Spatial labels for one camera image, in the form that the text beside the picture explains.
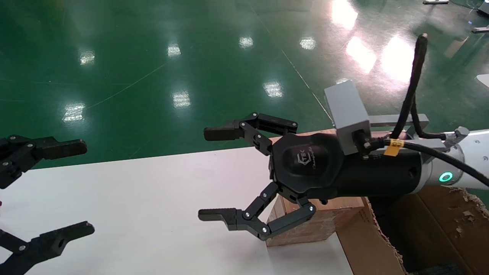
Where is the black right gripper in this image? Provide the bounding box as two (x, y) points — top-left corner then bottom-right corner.
(198, 112), (425, 241)

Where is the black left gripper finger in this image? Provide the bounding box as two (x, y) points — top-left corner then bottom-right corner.
(0, 221), (95, 275)
(0, 135), (88, 189)

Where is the wooden plywood board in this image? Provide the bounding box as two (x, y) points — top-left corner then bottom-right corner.
(270, 129), (337, 145)

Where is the thick black cable yellow tag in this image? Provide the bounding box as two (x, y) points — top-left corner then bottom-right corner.
(361, 139), (489, 188)

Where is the big open cardboard box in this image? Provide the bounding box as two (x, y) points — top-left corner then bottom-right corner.
(335, 186), (489, 275)

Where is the thin black looped cable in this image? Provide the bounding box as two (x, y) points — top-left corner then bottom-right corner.
(389, 33), (447, 140)

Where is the small cardboard box with hole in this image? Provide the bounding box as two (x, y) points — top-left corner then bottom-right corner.
(266, 195), (366, 247)

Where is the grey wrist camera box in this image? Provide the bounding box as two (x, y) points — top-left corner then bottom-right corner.
(324, 80), (429, 155)

